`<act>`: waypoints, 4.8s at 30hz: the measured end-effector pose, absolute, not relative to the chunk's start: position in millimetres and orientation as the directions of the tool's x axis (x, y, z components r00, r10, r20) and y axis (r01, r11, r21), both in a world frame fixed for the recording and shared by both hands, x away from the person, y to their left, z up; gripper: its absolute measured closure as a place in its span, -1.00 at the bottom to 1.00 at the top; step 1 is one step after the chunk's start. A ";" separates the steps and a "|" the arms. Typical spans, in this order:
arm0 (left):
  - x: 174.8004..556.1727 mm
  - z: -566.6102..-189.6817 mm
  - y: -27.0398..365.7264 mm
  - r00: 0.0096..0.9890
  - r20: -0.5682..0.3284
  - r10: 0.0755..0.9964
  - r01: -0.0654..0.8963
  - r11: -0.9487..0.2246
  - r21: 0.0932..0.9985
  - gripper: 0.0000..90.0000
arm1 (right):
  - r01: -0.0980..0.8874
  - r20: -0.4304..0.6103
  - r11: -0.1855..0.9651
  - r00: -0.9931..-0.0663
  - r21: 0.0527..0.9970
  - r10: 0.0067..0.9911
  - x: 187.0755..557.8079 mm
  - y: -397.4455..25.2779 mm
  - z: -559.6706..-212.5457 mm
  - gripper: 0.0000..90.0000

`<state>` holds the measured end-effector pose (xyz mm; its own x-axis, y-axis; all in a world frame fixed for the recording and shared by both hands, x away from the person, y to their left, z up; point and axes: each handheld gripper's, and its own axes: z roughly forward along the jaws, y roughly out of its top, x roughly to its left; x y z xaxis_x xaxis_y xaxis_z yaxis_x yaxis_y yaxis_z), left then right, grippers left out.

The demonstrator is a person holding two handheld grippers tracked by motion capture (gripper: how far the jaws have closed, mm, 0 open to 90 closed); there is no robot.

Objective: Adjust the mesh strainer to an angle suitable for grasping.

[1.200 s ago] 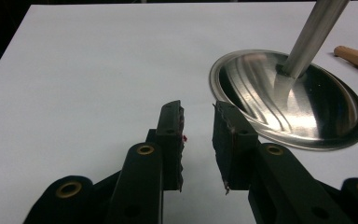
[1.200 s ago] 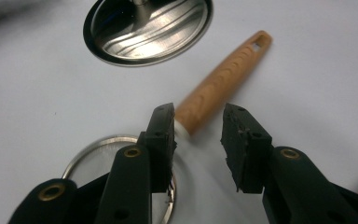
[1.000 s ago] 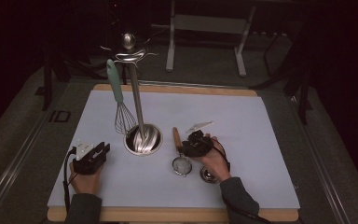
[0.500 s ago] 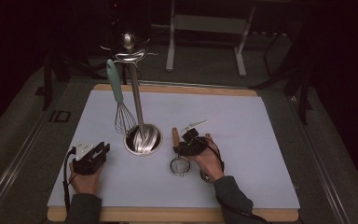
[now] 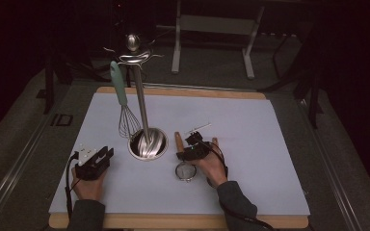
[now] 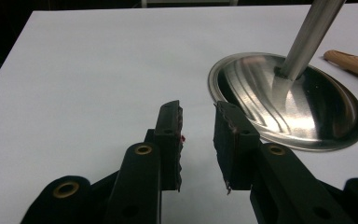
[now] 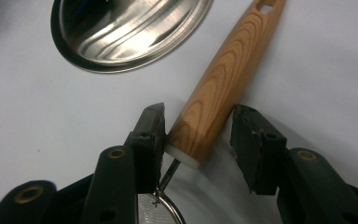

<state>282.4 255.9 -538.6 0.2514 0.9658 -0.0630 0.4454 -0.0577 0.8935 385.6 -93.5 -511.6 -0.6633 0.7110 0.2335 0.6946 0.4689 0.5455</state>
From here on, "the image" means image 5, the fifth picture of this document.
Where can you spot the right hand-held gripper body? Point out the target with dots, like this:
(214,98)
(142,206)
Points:
(197,150)

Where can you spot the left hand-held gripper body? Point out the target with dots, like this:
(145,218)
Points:
(88,168)

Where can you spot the steel utensil rack stand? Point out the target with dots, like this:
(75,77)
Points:
(140,96)

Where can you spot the person's left hand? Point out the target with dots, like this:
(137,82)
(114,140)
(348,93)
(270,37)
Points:
(90,189)

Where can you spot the person's right hand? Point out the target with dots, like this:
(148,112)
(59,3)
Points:
(213,168)

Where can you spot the white table mat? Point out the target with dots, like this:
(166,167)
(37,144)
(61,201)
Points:
(237,160)

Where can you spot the black stand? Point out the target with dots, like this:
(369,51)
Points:
(313,96)

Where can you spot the black rectangular floor bracket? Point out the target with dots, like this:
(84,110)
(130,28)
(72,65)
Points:
(62,120)

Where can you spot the grey metal frame stand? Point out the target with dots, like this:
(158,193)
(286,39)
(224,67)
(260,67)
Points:
(215,25)

